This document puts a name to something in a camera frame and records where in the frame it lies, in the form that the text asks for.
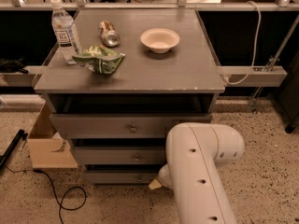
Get black floor cable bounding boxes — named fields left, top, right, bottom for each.
left=4, top=164, right=88, bottom=224

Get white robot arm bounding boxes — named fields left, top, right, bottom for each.
left=149, top=122, right=245, bottom=224

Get green chip bag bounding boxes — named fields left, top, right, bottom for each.
left=73, top=44, right=125, bottom=75

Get crushed aluminium can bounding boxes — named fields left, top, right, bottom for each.
left=99, top=21, right=120, bottom=47

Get grey middle drawer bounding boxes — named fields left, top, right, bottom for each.
left=72, top=147, right=166, bottom=165

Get white paper bowl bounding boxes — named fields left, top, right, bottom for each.
left=140, top=28, right=180, bottom=54

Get aluminium frame rail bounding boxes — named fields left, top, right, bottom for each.
left=0, top=66, right=287, bottom=87

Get black bar on floor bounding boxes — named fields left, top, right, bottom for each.
left=0, top=129, right=26, bottom=171

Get grey top drawer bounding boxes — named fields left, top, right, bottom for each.
left=50, top=113, right=211, bottom=139

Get black object on rail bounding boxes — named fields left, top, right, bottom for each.
left=0, top=59, right=29, bottom=74

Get grey bottom drawer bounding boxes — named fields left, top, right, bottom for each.
left=83, top=171, right=158, bottom=185

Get dark cabinet at right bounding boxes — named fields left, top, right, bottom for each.
left=275, top=51, right=299, bottom=133

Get cardboard box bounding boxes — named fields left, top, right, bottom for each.
left=27, top=105, right=78, bottom=169

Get grey wooden drawer cabinet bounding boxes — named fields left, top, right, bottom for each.
left=35, top=9, right=224, bottom=174

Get clear plastic water bottle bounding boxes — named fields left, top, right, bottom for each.
left=50, top=0, right=81, bottom=64

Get grey drawer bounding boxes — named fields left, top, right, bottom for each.
left=83, top=171, right=158, bottom=185
left=50, top=113, right=211, bottom=139
left=72, top=147, right=166, bottom=165

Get white cable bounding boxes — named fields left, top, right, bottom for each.
left=222, top=0, right=263, bottom=86

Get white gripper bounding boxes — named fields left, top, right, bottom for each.
left=149, top=164, right=172, bottom=189

